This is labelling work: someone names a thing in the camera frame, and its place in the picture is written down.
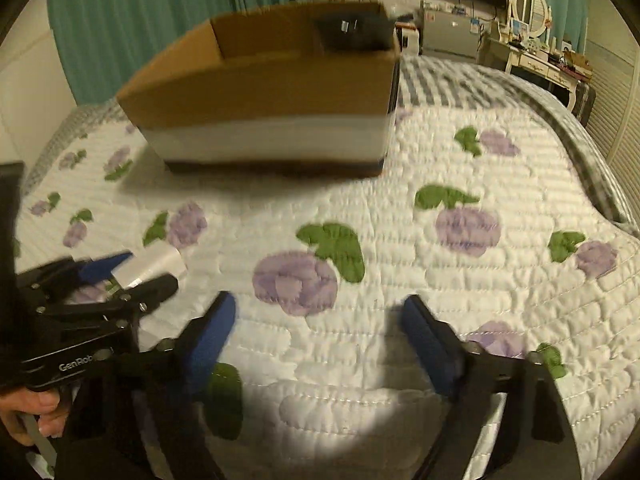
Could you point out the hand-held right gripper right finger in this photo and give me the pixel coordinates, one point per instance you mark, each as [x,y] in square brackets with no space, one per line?
[430,350]

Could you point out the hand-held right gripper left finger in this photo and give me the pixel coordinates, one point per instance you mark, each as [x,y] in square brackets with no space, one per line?
[210,340]

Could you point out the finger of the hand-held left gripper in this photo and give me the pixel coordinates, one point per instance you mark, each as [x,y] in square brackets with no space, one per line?
[150,290]
[105,266]

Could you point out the brown cardboard box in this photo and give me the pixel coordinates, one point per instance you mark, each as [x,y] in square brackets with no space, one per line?
[260,90]

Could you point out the black remote control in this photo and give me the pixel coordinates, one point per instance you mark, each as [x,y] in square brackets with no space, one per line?
[355,32]

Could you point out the person's left hand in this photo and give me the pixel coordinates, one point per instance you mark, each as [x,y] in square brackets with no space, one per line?
[37,410]

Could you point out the white floral quilt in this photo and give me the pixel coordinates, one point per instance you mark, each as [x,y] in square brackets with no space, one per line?
[400,270]

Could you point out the wide green curtain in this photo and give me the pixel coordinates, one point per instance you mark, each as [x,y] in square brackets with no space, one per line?
[150,5]

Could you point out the dark suitcase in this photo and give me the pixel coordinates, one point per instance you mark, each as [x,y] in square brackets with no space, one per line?
[582,102]

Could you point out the white dressing table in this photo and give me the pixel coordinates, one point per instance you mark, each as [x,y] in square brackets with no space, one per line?
[540,62]

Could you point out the grey mini fridge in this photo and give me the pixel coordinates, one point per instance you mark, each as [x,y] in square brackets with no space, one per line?
[450,35]

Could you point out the white louvered wardrobe doors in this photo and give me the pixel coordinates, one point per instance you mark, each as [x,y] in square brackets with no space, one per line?
[617,70]

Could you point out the white oval vanity mirror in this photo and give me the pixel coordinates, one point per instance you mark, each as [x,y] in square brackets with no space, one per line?
[530,10]

